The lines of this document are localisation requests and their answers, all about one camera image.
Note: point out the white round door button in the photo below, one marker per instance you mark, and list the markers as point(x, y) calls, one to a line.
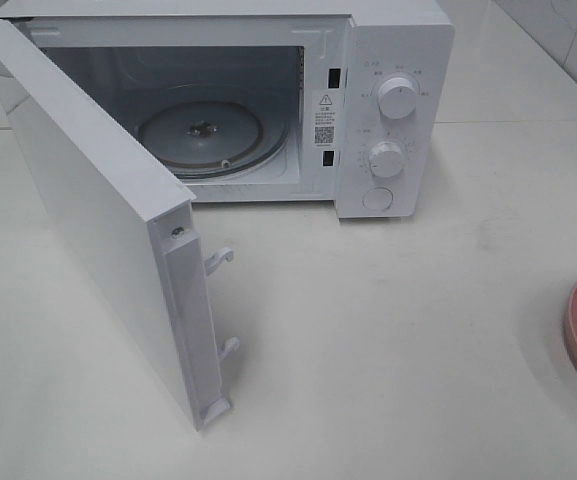
point(378, 199)

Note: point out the white microwave knob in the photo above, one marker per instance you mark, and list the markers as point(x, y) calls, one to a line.
point(397, 96)
point(386, 160)

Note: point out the white microwave door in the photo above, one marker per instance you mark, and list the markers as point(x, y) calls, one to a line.
point(126, 218)

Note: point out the glass microwave turntable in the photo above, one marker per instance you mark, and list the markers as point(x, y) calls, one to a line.
point(212, 138)

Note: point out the white warning label sticker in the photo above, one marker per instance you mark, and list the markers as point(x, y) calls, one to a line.
point(325, 111)

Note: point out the white microwave oven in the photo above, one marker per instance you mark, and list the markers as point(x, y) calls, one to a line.
point(137, 58)

